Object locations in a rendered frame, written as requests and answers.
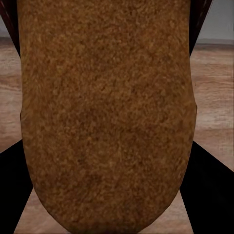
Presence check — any sandal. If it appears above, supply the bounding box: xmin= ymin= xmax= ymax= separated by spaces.
xmin=0 ymin=0 xmax=212 ymax=234

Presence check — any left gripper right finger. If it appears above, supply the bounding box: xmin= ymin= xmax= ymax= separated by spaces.
xmin=179 ymin=141 xmax=234 ymax=234

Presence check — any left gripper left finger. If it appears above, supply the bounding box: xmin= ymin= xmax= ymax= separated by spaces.
xmin=0 ymin=140 xmax=34 ymax=234

